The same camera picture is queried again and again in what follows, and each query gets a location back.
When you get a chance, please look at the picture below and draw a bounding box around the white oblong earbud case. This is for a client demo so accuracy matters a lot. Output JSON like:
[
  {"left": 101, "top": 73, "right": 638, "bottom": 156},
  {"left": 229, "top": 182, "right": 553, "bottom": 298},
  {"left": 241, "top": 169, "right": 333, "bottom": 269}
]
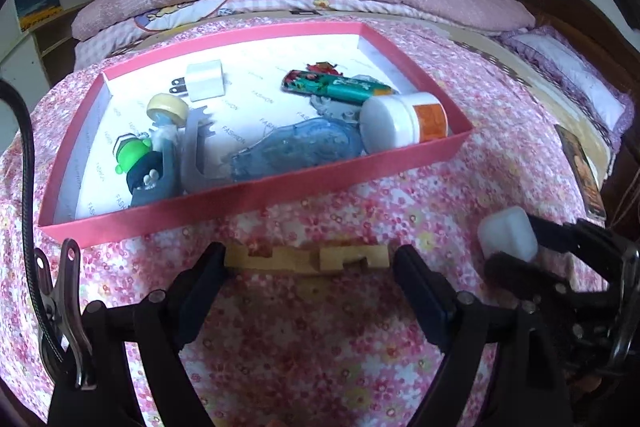
[{"left": 477, "top": 206, "right": 538, "bottom": 262}]

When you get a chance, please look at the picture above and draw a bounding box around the blue-grey plastic hook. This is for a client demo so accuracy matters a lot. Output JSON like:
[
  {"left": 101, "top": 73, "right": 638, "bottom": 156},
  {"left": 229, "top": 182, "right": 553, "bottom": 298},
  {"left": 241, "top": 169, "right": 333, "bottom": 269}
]
[{"left": 130, "top": 124, "right": 180, "bottom": 207}]

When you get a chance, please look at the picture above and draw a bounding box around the lavender curved plastic hook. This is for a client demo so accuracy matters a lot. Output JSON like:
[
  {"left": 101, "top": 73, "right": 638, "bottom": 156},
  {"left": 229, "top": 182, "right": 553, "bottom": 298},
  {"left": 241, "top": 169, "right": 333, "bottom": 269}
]
[{"left": 180, "top": 107, "right": 232, "bottom": 194}]

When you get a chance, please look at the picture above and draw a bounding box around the round yellow tape roll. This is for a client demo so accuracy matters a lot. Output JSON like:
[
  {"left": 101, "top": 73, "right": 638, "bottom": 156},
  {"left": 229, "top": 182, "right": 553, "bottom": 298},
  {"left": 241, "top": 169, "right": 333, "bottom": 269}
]
[{"left": 146, "top": 93, "right": 190, "bottom": 128}]

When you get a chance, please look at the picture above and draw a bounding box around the white jar orange label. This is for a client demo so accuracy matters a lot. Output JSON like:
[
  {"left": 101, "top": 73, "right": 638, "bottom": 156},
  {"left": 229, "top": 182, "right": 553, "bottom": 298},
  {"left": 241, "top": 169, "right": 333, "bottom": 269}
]
[{"left": 359, "top": 92, "right": 449, "bottom": 154}]

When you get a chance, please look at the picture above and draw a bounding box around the blue translucent tape dispenser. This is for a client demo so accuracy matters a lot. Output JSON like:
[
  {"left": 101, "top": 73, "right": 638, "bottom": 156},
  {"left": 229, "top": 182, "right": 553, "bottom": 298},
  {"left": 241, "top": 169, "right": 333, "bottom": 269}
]
[{"left": 229, "top": 117, "right": 363, "bottom": 183}]

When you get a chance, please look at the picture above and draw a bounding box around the grey folding multitool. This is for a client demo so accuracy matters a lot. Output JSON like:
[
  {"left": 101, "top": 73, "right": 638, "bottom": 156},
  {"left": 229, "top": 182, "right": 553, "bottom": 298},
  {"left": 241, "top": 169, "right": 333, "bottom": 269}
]
[{"left": 309, "top": 95, "right": 361, "bottom": 124}]

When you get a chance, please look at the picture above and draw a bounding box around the white wall charger plug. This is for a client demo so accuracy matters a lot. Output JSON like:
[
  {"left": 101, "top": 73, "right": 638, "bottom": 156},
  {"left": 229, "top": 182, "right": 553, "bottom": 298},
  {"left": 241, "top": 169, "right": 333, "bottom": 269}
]
[{"left": 169, "top": 60, "right": 226, "bottom": 102}]

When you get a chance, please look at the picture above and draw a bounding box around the green lighter with red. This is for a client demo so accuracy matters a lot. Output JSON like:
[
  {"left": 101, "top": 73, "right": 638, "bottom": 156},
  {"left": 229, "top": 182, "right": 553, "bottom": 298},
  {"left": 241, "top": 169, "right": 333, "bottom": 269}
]
[{"left": 281, "top": 62, "right": 396, "bottom": 105}]

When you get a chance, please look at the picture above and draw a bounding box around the green frog figurine toy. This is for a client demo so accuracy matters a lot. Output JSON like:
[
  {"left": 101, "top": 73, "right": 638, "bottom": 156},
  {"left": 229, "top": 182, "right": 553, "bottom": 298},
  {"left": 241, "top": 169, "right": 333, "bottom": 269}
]
[{"left": 113, "top": 133, "right": 163, "bottom": 194}]

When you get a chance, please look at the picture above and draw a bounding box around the small picture card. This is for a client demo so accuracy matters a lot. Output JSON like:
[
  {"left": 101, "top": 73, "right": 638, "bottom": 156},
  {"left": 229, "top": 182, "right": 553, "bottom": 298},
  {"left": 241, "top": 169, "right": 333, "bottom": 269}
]
[{"left": 554, "top": 124, "right": 606, "bottom": 223}]

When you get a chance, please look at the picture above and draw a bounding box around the metal binder clip left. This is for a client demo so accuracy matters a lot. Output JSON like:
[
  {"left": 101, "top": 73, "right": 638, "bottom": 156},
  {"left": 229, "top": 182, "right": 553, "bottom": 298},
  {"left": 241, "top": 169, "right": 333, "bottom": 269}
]
[{"left": 35, "top": 239, "right": 92, "bottom": 389}]

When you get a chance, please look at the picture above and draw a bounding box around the pink floral bed sheet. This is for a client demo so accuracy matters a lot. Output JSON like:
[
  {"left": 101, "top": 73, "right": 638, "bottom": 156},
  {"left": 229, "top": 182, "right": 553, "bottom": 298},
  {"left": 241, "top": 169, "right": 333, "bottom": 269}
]
[{"left": 32, "top": 16, "right": 613, "bottom": 426}]

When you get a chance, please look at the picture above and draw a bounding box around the purple frilled pillow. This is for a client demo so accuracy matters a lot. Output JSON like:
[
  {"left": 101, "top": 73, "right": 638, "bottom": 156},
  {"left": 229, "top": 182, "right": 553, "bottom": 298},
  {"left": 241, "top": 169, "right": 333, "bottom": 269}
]
[{"left": 496, "top": 25, "right": 634, "bottom": 154}]

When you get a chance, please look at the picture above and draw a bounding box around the pink shallow tray box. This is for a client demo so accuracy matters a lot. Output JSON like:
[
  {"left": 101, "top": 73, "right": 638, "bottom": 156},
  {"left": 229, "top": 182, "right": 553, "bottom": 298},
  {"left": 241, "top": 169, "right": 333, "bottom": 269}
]
[{"left": 38, "top": 20, "right": 473, "bottom": 247}]

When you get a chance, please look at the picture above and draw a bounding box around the dark wooden headboard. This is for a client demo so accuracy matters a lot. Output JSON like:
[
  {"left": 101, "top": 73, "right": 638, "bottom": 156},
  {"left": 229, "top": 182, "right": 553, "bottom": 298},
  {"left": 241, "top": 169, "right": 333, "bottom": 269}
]
[{"left": 518, "top": 0, "right": 639, "bottom": 103}]

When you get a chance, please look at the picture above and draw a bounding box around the white wooden shelf desk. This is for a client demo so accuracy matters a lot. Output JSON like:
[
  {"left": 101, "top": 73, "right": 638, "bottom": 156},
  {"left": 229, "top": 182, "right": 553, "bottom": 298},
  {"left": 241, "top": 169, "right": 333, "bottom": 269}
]
[{"left": 0, "top": 1, "right": 97, "bottom": 143}]

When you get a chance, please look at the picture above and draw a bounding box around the blue yellow picture book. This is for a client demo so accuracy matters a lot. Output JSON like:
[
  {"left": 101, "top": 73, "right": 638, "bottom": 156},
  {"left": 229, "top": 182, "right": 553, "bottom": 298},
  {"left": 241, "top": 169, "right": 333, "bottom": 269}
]
[{"left": 14, "top": 0, "right": 63, "bottom": 32}]

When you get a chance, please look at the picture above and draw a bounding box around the black cable on left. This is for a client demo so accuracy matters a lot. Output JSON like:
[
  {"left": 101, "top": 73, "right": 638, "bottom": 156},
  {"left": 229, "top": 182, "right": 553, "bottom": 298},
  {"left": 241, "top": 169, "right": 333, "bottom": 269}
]
[{"left": 0, "top": 78, "right": 66, "bottom": 375}]

